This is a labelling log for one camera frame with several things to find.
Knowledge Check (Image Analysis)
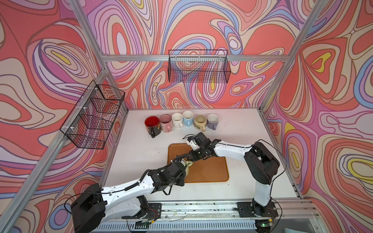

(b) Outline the light green mug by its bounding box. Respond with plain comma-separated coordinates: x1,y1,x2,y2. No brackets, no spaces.
181,160,193,176

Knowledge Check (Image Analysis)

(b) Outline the beige ceramic teapot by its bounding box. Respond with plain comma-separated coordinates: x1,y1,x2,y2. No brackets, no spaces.
193,115,207,132

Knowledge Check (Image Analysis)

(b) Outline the purple mug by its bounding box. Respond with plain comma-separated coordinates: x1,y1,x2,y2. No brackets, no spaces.
207,114,219,130

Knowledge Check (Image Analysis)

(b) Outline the light blue mug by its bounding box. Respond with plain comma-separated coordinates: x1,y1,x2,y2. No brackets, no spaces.
182,111,194,127

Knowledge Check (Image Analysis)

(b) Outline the white cream mug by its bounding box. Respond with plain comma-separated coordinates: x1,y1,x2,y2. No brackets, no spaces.
172,113,183,129

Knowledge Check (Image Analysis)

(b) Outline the pink floral mug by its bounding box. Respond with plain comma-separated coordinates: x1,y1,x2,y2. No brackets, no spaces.
159,114,173,133

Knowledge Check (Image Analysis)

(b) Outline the black red mug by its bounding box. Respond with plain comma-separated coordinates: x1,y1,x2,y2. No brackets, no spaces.
144,116,162,138

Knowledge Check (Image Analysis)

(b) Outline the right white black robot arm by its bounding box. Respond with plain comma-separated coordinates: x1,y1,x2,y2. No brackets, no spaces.
185,132,280,217

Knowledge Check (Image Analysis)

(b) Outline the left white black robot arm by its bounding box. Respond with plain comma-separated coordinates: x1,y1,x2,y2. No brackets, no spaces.
67,156,193,233

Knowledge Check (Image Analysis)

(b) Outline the orange brown serving tray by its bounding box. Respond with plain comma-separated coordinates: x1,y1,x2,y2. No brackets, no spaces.
168,143,229,183

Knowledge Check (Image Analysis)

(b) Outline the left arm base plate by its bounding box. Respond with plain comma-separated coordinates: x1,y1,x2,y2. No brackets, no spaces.
121,203,162,221

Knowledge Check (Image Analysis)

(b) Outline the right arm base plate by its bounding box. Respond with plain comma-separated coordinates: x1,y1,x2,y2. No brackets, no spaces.
234,201,279,218

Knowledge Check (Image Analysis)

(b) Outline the back black wire basket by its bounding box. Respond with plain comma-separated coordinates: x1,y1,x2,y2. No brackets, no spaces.
168,49,231,83

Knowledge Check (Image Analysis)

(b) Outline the black wire basket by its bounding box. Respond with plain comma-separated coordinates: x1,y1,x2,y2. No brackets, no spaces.
60,81,125,150
168,49,231,83

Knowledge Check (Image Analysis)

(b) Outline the left black wire basket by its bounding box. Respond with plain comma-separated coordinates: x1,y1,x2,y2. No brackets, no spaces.
60,81,125,150

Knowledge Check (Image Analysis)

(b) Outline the aluminium rail with vents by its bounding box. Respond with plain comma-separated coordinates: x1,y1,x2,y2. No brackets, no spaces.
84,200,328,233

